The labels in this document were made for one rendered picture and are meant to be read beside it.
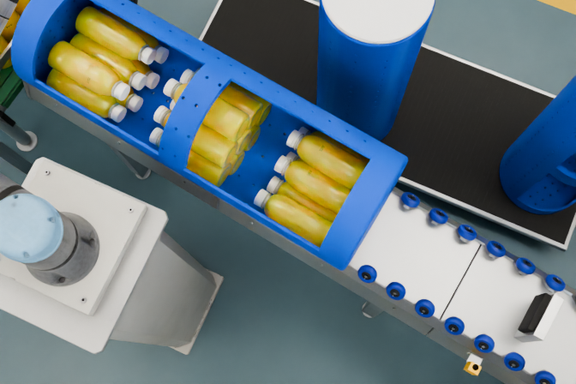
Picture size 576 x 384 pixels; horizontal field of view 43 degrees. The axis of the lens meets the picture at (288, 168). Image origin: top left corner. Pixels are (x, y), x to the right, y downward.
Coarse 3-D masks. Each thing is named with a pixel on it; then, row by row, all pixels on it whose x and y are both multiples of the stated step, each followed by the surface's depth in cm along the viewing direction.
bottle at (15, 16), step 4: (16, 12) 183; (12, 16) 180; (16, 16) 182; (20, 16) 185; (12, 20) 181; (16, 20) 183; (8, 24) 180; (12, 24) 182; (16, 24) 183; (4, 28) 181; (8, 28) 182; (12, 28) 183; (4, 32) 183; (8, 32) 183; (12, 32) 184; (4, 36) 186; (8, 36) 185; (12, 36) 186; (8, 40) 189
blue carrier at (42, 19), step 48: (48, 0) 159; (96, 0) 160; (48, 48) 174; (192, 48) 158; (144, 96) 182; (192, 96) 152; (288, 96) 156; (144, 144) 160; (384, 144) 157; (240, 192) 171; (384, 192) 146; (336, 240) 148
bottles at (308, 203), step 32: (128, 64) 170; (96, 96) 168; (128, 96) 175; (256, 96) 169; (256, 128) 172; (192, 160) 164; (288, 160) 165; (288, 192) 167; (320, 192) 161; (288, 224) 160; (320, 224) 160
